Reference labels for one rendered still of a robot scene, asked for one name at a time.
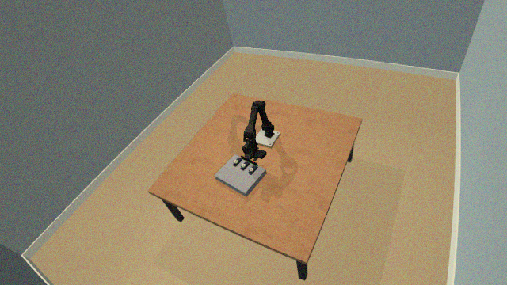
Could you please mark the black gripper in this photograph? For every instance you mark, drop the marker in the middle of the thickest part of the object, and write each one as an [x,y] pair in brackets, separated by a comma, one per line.
[259,153]

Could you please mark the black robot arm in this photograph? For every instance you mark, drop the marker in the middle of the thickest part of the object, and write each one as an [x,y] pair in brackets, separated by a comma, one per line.
[250,131]

